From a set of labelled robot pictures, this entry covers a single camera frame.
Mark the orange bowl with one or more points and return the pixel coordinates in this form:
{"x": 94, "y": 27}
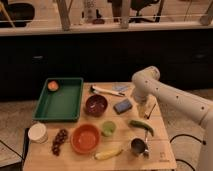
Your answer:
{"x": 85, "y": 139}

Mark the small green cup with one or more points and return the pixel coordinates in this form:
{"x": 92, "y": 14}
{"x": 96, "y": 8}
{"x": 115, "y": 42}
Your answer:
{"x": 108, "y": 128}

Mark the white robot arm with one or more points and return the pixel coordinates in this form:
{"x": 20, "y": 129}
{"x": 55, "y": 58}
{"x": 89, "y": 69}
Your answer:
{"x": 199, "y": 109}

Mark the green plastic tray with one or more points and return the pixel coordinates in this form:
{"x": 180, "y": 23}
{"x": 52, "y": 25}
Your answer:
{"x": 62, "y": 105}

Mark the yellow corn cob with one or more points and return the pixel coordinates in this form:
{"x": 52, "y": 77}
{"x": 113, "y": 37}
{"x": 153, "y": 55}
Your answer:
{"x": 107, "y": 154}

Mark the light blue cloth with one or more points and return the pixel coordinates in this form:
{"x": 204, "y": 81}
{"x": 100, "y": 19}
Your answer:
{"x": 120, "y": 88}

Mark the white cup stack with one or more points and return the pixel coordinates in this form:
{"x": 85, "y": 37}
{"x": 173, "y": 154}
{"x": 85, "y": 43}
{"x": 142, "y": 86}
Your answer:
{"x": 38, "y": 133}

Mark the black chair at left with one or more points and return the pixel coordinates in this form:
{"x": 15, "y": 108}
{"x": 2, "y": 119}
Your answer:
{"x": 20, "y": 13}

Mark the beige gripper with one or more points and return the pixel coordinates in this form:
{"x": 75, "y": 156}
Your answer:
{"x": 143, "y": 107}

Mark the metal measuring cup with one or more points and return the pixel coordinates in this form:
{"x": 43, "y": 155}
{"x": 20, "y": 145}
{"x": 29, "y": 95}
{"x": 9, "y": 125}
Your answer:
{"x": 140, "y": 146}

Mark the orange peach fruit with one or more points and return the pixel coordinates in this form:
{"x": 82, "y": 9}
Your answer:
{"x": 52, "y": 86}

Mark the small brown box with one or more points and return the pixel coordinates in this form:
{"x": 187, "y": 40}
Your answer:
{"x": 149, "y": 109}

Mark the blue sponge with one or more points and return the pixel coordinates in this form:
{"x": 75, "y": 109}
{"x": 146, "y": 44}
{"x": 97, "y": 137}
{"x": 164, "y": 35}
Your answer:
{"x": 122, "y": 106}

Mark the bunch of red grapes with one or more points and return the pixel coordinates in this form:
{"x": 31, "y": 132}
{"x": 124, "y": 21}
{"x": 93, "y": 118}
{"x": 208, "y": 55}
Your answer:
{"x": 59, "y": 139}

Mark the dark purple bowl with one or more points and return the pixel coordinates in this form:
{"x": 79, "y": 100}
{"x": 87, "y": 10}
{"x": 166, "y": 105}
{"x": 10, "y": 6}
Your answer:
{"x": 96, "y": 105}

